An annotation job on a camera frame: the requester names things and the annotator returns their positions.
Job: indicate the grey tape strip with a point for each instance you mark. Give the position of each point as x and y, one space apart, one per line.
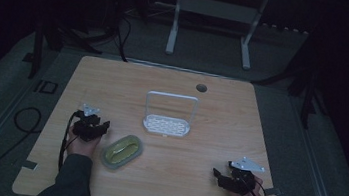
272 191

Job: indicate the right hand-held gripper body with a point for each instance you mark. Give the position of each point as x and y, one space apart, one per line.
240 180

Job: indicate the green oval soap dish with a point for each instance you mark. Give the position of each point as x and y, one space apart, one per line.
121 152

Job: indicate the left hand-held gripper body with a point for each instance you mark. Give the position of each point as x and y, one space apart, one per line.
86 127

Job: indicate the grey table grommet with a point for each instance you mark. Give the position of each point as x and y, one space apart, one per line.
201 88

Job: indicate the person's left hand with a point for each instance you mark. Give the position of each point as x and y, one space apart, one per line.
82 147

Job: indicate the white metal stand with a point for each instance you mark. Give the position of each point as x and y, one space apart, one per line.
217 9

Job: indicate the dark tripod stand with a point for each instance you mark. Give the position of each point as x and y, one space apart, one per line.
52 34
307 90

